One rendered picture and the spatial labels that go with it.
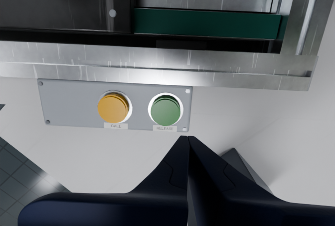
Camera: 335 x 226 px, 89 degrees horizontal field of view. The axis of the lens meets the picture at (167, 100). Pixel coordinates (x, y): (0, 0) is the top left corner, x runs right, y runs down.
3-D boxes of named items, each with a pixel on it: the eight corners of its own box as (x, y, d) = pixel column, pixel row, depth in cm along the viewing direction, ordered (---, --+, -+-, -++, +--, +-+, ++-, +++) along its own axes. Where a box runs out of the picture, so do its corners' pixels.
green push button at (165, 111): (179, 120, 25) (179, 127, 23) (151, 119, 25) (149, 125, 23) (181, 94, 23) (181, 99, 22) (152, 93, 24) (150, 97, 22)
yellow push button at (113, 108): (131, 118, 25) (127, 124, 23) (103, 117, 25) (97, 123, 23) (130, 92, 24) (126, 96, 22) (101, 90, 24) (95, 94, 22)
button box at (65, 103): (185, 116, 30) (189, 134, 24) (68, 111, 30) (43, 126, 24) (189, 77, 28) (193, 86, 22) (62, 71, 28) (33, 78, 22)
